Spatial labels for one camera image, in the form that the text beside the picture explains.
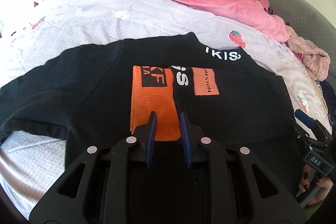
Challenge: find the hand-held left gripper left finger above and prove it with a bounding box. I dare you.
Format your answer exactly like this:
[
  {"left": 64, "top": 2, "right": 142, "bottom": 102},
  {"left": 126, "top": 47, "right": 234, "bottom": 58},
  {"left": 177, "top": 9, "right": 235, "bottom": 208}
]
[{"left": 29, "top": 111, "right": 158, "bottom": 224}]

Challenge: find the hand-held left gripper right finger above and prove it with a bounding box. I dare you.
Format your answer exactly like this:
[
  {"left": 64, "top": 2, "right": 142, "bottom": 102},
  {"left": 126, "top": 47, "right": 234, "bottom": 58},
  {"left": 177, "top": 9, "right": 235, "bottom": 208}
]
[{"left": 179, "top": 111, "right": 307, "bottom": 224}]

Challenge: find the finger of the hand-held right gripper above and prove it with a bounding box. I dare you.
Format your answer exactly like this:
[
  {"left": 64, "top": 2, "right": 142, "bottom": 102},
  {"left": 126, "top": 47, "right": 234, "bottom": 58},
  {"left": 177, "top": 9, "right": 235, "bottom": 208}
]
[{"left": 290, "top": 109, "right": 319, "bottom": 135}]

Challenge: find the black printed t-shirt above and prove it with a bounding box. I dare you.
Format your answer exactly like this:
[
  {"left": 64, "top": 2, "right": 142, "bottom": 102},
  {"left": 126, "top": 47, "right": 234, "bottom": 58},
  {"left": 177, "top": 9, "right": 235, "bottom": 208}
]
[{"left": 0, "top": 32, "right": 306, "bottom": 224}]

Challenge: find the person's right hand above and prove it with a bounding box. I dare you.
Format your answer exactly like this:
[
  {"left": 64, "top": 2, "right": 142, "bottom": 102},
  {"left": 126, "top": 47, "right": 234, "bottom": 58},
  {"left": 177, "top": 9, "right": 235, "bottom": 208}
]
[{"left": 299, "top": 165, "right": 336, "bottom": 210}]

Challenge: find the navy cloth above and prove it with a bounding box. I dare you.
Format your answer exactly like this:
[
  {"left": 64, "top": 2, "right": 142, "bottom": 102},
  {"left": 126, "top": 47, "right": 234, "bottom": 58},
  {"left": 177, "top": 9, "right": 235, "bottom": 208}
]
[{"left": 314, "top": 79, "right": 336, "bottom": 132}]

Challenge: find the pink fluffy garment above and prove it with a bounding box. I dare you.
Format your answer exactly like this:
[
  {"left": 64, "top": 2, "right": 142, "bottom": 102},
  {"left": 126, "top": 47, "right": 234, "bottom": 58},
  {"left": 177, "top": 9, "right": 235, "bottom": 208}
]
[{"left": 287, "top": 36, "right": 331, "bottom": 80}]

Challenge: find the grey quilted headboard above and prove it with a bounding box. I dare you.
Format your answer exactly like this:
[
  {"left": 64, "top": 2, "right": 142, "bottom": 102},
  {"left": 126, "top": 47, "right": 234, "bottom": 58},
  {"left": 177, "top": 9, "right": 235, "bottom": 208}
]
[{"left": 256, "top": 0, "right": 336, "bottom": 62}]

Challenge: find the lilac strawberry print bedsheet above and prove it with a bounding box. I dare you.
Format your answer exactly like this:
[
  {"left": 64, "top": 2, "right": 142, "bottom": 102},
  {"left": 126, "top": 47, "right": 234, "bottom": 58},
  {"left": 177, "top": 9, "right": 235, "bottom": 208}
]
[{"left": 0, "top": 0, "right": 334, "bottom": 224}]

